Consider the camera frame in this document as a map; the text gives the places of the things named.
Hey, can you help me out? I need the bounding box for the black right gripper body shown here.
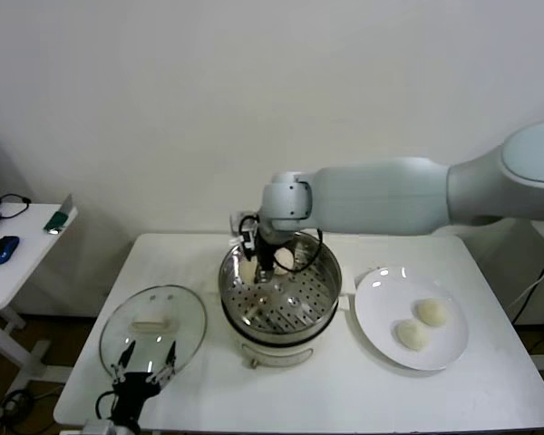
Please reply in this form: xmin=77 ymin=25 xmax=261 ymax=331
xmin=255 ymin=230 xmax=278 ymax=272

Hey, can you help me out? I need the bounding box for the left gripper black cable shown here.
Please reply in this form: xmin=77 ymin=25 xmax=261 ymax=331
xmin=94 ymin=391 xmax=119 ymax=423

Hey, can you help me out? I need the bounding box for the white wall power cable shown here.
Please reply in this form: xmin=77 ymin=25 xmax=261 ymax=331
xmin=509 ymin=260 xmax=544 ymax=314

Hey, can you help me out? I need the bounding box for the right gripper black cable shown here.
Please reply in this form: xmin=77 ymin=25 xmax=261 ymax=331
xmin=289 ymin=227 xmax=325 ymax=274

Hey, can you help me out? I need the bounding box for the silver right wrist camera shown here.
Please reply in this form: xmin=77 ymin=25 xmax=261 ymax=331
xmin=228 ymin=210 xmax=261 ymax=263

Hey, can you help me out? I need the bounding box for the steel steamer basket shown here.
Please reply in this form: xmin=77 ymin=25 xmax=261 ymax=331
xmin=203 ymin=228 xmax=356 ymax=339

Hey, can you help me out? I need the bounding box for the black floor cable bundle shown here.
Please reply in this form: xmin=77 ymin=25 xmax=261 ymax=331
xmin=0 ymin=388 xmax=63 ymax=423

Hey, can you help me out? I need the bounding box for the white electric cooking pot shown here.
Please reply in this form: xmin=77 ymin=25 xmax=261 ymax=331
xmin=221 ymin=294 xmax=353 ymax=370

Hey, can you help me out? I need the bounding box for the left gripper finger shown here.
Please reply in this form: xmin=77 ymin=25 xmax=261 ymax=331
xmin=146 ymin=340 xmax=179 ymax=383
xmin=109 ymin=339 xmax=137 ymax=382

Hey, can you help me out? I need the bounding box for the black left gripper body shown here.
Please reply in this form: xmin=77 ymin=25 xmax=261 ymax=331
xmin=110 ymin=372 xmax=160 ymax=430

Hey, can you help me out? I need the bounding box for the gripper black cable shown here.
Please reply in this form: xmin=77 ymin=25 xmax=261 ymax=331
xmin=94 ymin=391 xmax=119 ymax=423
xmin=289 ymin=227 xmax=325 ymax=274

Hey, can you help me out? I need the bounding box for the black desk cable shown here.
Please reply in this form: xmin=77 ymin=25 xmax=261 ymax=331
xmin=0 ymin=194 xmax=33 ymax=222

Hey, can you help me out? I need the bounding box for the green and white tool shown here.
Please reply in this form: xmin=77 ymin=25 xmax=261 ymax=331
xmin=43 ymin=194 xmax=76 ymax=237

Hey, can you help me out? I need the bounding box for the blue computer mouse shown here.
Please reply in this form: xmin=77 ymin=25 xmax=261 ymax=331
xmin=0 ymin=236 xmax=22 ymax=267

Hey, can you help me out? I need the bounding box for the white oval plate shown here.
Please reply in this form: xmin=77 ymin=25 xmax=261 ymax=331
xmin=354 ymin=266 xmax=471 ymax=372

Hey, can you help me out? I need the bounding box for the white side desk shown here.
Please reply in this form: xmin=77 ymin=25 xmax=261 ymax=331
xmin=0 ymin=202 xmax=80 ymax=396

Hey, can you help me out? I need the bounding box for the glass pot lid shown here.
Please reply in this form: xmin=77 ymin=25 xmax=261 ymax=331
xmin=98 ymin=284 xmax=209 ymax=379

